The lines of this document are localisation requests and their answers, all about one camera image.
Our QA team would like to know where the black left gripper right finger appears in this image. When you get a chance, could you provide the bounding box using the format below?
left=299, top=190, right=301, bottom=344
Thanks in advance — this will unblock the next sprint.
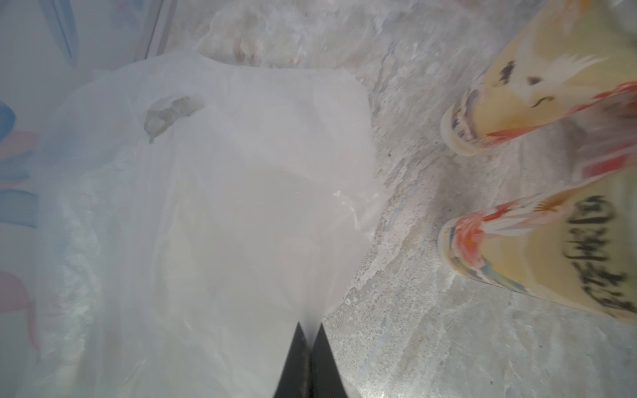
left=310, top=324, right=348, bottom=398

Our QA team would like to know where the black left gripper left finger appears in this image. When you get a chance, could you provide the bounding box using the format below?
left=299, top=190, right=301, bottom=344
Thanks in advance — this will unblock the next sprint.
left=273, top=323, right=310, bottom=398

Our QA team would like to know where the white-lid cup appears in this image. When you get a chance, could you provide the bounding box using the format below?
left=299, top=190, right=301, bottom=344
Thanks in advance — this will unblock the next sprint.
left=437, top=167, right=636, bottom=324
left=440, top=1, right=636, bottom=156

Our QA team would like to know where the left aluminium corner post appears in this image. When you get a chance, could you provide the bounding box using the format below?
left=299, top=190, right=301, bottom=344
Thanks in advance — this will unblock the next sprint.
left=134, top=0, right=178, bottom=61

